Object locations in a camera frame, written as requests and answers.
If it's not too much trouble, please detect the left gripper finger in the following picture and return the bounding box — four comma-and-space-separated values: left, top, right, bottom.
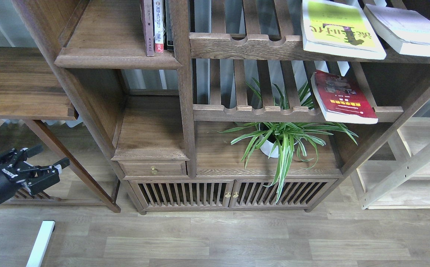
18, 157, 70, 195
0, 144, 43, 167

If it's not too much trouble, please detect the maroon upright book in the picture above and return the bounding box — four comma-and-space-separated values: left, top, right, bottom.
140, 0, 154, 56

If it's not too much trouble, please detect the white plant pot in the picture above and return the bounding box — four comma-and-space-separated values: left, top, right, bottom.
260, 135, 279, 158

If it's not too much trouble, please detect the white metal bar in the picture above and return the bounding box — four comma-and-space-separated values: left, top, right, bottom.
26, 220, 55, 267

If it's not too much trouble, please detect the red cover book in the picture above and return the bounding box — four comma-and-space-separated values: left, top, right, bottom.
311, 70, 378, 124

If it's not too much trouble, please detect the dark upright book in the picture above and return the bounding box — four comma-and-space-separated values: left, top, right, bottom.
164, 0, 174, 51

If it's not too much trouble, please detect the yellow green cover book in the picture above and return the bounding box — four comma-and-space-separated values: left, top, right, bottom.
301, 0, 386, 60

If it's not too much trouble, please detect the brass drawer knob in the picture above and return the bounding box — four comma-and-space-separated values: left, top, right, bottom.
150, 166, 158, 175

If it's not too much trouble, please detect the light wooden shelf unit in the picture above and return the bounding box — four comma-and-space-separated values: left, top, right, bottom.
351, 117, 430, 209

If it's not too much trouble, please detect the green spider plant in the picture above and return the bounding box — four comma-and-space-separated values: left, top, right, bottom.
218, 77, 359, 203

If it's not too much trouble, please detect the dark wooden bookshelf cabinet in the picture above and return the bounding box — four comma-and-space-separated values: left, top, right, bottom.
13, 0, 430, 214

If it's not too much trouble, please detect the dark wooden side table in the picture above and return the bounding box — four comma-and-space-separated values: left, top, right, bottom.
0, 47, 121, 212

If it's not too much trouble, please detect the pale lavender cover book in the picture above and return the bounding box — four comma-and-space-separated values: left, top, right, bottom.
364, 4, 430, 56

